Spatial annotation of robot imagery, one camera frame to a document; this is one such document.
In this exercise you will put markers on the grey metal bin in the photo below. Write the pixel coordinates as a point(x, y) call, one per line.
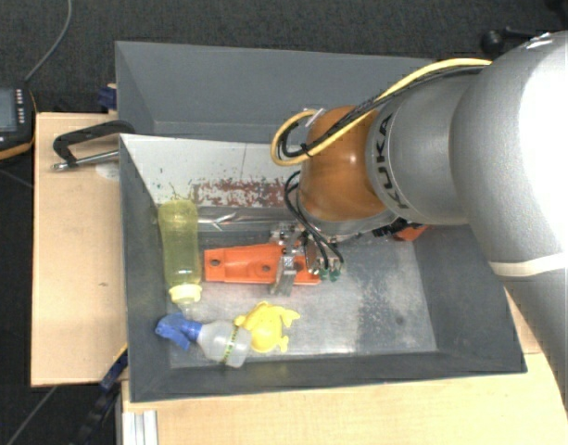
point(385, 313)

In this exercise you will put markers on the yellow clear plastic bottle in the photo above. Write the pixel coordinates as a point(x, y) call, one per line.
point(179, 244)

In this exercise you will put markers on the yellow toy animal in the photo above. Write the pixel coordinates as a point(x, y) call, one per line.
point(265, 327)

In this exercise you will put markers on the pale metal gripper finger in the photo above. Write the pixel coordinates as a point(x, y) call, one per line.
point(290, 278)
point(278, 282)

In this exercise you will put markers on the orange flat block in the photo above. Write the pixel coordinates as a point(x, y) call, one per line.
point(239, 263)

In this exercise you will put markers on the pale cardboard board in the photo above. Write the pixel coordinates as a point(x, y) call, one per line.
point(75, 258)

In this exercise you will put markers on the clear spray bottle blue head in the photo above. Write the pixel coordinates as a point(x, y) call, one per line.
point(221, 341)

